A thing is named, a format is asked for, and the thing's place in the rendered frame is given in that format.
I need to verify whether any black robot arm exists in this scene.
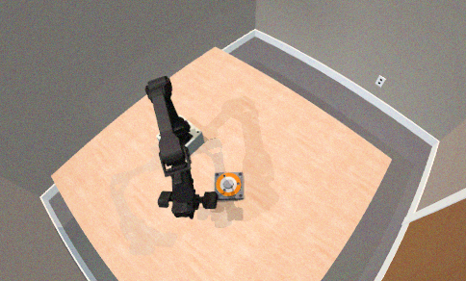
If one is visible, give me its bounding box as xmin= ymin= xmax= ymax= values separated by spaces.
xmin=145 ymin=76 xmax=196 ymax=218

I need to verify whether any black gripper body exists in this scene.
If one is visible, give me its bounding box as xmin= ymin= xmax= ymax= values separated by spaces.
xmin=157 ymin=189 xmax=218 ymax=210

